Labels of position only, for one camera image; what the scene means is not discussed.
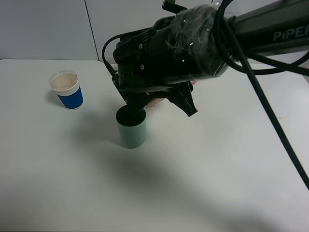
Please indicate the plastic drink bottle pink label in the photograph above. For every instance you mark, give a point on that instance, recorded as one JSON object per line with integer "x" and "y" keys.
{"x": 155, "y": 101}

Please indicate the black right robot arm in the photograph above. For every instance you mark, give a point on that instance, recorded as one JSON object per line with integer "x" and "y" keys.
{"x": 198, "y": 43}

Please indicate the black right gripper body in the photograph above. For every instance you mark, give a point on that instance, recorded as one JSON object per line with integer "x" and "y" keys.
{"x": 154, "y": 67}

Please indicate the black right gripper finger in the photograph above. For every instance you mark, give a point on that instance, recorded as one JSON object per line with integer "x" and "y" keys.
{"x": 180, "y": 95}

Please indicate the clear cup with blue sleeve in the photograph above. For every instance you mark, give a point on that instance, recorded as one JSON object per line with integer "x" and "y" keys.
{"x": 66, "y": 86}

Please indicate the teal green plastic cup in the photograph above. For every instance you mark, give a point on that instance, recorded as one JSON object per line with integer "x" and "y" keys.
{"x": 132, "y": 126}

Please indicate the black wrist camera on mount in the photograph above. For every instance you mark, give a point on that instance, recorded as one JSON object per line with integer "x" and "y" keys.
{"x": 137, "y": 101}

